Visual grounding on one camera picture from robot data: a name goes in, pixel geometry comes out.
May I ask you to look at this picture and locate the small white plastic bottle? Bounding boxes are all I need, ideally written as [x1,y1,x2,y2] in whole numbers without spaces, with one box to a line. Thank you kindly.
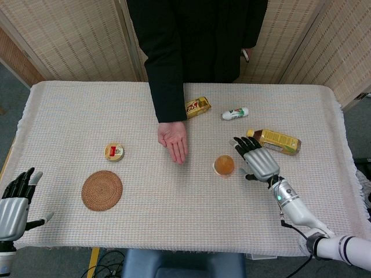
[221,107,250,122]

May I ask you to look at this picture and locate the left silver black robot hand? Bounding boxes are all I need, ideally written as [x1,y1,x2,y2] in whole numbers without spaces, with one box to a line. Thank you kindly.
[0,167,55,243]

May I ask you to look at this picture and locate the round woven rattan coaster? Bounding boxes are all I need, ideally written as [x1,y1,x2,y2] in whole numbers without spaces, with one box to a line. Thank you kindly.
[81,170,123,211]

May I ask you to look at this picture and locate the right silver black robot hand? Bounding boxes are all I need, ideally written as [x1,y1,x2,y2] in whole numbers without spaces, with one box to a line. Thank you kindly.
[230,136,281,183]

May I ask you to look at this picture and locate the white crumpled fabric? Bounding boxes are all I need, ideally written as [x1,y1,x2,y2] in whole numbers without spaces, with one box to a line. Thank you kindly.
[355,169,371,211]

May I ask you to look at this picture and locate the beige woven screen panel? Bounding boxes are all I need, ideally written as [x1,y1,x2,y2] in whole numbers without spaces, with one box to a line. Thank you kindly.
[278,0,371,111]
[0,0,140,83]
[242,0,321,84]

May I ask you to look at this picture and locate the black floor cables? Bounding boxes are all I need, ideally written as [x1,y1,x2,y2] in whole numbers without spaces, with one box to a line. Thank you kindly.
[81,250,126,278]

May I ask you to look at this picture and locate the black arm cable with plug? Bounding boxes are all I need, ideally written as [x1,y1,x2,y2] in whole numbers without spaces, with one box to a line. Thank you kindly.
[277,177,315,278]

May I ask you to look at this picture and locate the orange jelly cup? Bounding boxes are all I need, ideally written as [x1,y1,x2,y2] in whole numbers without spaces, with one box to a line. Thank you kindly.
[213,155,235,178]

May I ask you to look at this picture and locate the brown woven screen panel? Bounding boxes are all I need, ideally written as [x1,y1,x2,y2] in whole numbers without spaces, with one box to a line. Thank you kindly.
[0,27,45,89]

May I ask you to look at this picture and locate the gold wrapped chocolate bar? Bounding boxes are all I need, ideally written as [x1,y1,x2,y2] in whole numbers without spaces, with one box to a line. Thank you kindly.
[184,96,212,119]

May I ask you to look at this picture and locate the person's black sleeved forearm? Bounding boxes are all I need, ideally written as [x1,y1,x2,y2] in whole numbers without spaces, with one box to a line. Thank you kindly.
[144,54,188,124]

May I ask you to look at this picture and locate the round gold tin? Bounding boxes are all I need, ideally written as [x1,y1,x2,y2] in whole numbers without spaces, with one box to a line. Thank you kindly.
[104,142,126,163]

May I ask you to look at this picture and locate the white woven tablecloth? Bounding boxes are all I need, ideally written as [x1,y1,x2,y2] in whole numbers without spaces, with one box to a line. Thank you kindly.
[0,81,370,257]

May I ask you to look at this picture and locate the person's open bare hand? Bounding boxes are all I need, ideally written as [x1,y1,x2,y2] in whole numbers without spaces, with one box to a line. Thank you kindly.
[157,121,189,165]

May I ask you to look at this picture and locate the blue padded chair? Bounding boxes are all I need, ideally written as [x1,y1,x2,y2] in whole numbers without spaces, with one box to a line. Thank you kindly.
[121,248,246,278]

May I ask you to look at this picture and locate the tea bottle yellow label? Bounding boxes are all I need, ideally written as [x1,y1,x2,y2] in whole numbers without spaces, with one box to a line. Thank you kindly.
[246,129,302,156]

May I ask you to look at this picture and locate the person's black clothed torso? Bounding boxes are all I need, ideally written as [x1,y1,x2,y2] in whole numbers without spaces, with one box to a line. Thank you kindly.
[126,0,269,84]

